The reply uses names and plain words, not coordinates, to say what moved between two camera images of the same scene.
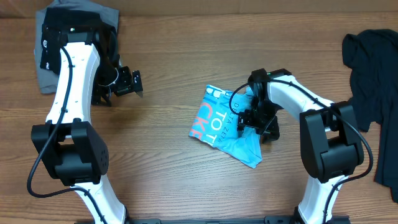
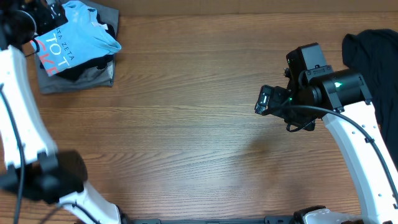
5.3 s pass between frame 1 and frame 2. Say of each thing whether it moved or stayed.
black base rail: stayed
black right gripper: moved
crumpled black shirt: stayed
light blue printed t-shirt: moved
